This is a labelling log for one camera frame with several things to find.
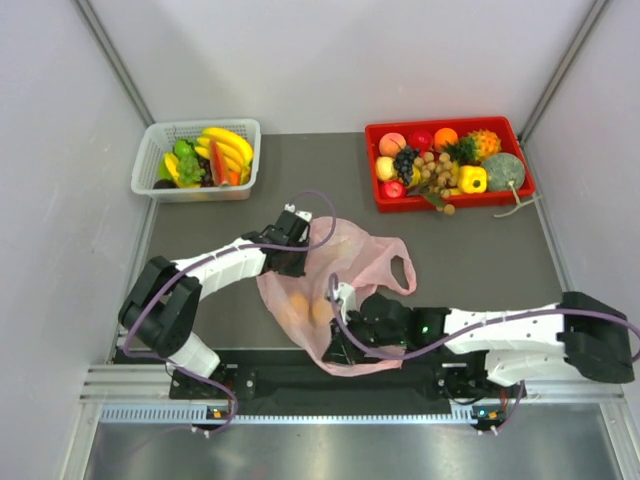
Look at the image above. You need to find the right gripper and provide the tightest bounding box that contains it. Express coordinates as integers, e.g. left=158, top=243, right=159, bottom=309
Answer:
left=323, top=306, right=409, bottom=366

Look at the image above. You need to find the pink plastic bag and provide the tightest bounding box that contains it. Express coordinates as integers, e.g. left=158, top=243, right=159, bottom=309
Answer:
left=257, top=219, right=417, bottom=377

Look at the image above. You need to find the dark purple grape bunch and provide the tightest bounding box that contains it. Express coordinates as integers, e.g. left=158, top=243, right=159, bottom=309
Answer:
left=393, top=146, right=421, bottom=189

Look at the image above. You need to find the longan bunch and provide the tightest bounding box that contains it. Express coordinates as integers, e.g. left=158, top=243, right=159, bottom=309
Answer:
left=409, top=151, right=456, bottom=216

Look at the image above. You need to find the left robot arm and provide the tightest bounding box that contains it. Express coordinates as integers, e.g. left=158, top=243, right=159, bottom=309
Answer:
left=118, top=204, right=312, bottom=397

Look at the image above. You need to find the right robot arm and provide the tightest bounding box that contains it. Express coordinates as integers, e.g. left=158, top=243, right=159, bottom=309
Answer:
left=322, top=291, right=639, bottom=396

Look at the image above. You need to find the orange in bag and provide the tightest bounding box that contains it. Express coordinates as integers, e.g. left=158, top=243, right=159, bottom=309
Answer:
left=289, top=293, right=309, bottom=316
left=311, top=298, right=333, bottom=326

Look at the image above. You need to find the orange fruit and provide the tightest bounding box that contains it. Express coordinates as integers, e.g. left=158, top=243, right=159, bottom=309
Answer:
left=434, top=127, right=459, bottom=151

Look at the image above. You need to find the banana bunch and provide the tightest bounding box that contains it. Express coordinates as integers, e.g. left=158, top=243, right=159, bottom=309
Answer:
left=194, top=127, right=254, bottom=185

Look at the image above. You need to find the watermelon slice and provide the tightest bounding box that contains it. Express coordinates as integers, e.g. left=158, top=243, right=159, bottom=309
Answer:
left=209, top=140, right=231, bottom=187

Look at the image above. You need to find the red apple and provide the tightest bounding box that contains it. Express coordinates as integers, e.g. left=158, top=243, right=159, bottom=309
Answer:
left=381, top=180, right=407, bottom=200

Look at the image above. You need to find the green grape bunch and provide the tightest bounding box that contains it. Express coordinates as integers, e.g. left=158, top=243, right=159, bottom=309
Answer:
left=176, top=155, right=206, bottom=185

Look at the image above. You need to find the pale yellow apple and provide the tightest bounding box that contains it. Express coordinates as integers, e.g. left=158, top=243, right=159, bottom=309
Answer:
left=375, top=156, right=397, bottom=182

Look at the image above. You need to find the green apple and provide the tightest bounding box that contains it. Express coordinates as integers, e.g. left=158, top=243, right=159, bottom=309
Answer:
left=173, top=138, right=196, bottom=159

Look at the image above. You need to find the pink peach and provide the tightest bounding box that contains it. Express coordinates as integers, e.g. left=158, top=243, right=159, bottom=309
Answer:
left=378, top=132, right=407, bottom=158

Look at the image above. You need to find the red pomegranate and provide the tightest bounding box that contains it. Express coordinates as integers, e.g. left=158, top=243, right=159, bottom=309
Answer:
left=407, top=130, right=434, bottom=151

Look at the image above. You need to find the white plastic basket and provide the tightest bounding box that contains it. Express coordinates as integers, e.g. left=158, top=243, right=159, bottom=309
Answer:
left=131, top=119, right=261, bottom=203

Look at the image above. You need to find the yellow bell pepper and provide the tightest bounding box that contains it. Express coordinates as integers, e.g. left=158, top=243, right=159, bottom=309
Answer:
left=457, top=165, right=488, bottom=194

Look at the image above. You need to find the green netted melon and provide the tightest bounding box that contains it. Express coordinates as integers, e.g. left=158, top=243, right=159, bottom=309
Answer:
left=482, top=153, right=526, bottom=192

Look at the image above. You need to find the red plastic bin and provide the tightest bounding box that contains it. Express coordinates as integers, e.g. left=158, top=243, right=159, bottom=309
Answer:
left=365, top=116, right=536, bottom=213

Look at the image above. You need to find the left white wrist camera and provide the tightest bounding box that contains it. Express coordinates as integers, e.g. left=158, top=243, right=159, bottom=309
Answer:
left=283, top=203, right=312, bottom=238

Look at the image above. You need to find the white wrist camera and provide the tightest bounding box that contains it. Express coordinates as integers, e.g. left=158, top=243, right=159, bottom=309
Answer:
left=283, top=203, right=312, bottom=238
left=327, top=282, right=358, bottom=318

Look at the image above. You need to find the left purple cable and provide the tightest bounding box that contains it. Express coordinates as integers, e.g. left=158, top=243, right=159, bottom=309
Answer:
left=122, top=189, right=336, bottom=359

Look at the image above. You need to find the purple cable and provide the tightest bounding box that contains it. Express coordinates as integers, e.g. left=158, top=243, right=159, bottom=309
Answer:
left=122, top=189, right=336, bottom=359
left=327, top=272, right=640, bottom=364

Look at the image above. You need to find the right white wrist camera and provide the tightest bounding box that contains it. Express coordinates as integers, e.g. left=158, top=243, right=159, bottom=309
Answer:
left=327, top=282, right=358, bottom=318

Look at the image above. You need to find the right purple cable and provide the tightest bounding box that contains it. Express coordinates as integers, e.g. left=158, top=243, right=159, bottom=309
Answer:
left=327, top=272, right=640, bottom=364

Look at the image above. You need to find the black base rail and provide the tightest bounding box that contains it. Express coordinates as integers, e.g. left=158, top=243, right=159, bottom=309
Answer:
left=159, top=344, right=601, bottom=416

